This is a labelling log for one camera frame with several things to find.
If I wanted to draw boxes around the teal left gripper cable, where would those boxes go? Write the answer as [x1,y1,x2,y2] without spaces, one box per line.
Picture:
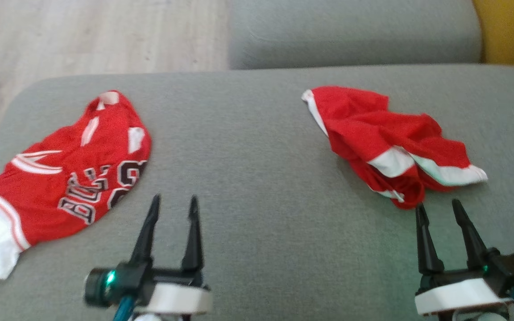
[113,294,137,321]

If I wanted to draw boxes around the yellow sofa backrest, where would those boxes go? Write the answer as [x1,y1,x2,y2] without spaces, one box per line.
[472,0,514,70]

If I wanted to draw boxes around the red basketball jersey black lettering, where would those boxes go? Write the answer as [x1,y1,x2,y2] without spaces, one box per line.
[0,89,153,280]

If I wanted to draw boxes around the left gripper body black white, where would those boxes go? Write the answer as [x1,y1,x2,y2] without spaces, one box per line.
[116,263,213,316]

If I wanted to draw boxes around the red shorts white trim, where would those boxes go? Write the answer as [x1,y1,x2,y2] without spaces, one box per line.
[302,86,489,210]

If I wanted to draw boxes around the grey sofa cushion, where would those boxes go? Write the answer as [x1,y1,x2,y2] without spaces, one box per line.
[228,0,483,70]

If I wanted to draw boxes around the grey fabric sofa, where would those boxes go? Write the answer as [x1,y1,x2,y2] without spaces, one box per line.
[0,64,514,321]

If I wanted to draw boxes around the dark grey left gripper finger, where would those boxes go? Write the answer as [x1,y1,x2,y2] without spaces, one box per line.
[181,195,205,274]
[129,194,161,269]

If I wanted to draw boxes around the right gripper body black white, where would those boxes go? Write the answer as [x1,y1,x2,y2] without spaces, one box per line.
[414,264,514,317]

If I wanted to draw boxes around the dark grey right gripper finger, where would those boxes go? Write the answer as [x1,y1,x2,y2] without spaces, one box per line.
[452,199,500,270]
[415,203,445,275]

